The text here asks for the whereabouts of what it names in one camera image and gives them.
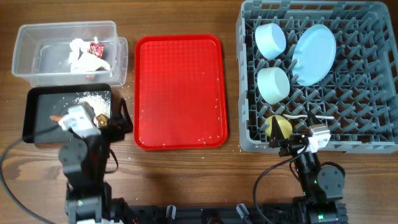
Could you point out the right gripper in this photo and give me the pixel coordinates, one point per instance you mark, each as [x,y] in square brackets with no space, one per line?
[277,139]

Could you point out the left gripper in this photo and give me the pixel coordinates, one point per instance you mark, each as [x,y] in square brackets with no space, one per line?
[122,121]

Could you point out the yellow plastic cup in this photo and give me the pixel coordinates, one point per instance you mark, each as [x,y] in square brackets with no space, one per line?
[284,125]

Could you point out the white plastic spoon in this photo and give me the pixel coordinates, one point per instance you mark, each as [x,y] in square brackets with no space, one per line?
[305,116]

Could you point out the brown mushroom piece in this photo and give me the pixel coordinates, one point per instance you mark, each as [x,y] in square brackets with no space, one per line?
[102,121]

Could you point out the white rice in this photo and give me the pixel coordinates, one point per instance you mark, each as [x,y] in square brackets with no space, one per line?
[100,101]

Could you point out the light green bowl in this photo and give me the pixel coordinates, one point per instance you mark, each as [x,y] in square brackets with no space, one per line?
[273,84]

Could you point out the white napkin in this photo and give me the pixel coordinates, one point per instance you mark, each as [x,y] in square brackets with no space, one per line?
[81,61]

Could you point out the large light blue plate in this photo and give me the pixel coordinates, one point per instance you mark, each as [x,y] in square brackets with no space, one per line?
[314,54]

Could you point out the red snack wrapper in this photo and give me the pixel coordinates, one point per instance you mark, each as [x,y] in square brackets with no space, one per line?
[96,49]

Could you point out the small light blue plate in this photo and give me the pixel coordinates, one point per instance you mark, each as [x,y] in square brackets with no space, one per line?
[270,40]

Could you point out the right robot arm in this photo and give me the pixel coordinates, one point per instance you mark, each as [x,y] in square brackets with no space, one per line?
[322,183]

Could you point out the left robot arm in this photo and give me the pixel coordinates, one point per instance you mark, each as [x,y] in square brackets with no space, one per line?
[84,159]

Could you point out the grey dishwasher rack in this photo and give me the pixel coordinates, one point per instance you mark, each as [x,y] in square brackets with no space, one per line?
[360,90]

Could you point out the black food waste tray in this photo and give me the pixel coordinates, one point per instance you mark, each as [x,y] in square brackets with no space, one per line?
[42,102]

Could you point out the clear plastic waste bin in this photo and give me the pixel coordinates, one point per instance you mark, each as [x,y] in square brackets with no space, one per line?
[42,51]

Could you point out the red serving tray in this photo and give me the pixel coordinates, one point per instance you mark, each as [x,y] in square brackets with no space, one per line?
[179,93]

